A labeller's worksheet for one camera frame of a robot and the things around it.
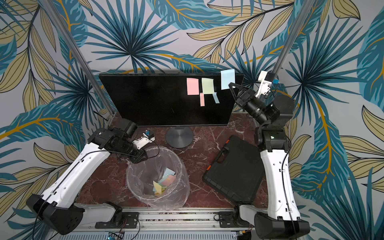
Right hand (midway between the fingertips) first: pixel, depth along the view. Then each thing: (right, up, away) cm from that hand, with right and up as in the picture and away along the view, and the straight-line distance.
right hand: (228, 85), depth 53 cm
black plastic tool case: (+12, -39, +29) cm, 50 cm away
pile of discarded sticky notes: (-26, -42, +25) cm, 55 cm away
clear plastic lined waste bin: (-37, -38, +16) cm, 55 cm away
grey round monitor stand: (-22, -22, +53) cm, 61 cm away
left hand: (-37, -30, +18) cm, 51 cm away
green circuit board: (-51, -68, +18) cm, 87 cm away
